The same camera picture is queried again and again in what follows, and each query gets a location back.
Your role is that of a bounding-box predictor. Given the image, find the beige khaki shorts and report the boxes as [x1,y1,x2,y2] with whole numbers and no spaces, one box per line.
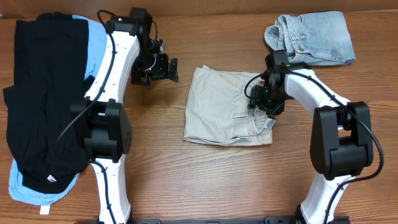
[183,65,274,146]

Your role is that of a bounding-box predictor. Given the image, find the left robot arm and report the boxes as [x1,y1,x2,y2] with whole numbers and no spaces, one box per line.
[70,7,178,223]

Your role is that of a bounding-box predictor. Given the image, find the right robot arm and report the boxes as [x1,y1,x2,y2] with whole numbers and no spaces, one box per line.
[249,50,373,223]

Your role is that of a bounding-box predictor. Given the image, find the folded light blue jeans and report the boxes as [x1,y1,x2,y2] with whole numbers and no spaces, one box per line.
[264,11,356,66]

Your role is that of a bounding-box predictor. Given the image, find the black garment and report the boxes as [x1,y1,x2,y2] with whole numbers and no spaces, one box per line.
[2,12,96,194]

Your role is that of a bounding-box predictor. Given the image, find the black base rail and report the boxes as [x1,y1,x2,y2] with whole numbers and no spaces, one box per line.
[127,216,305,224]

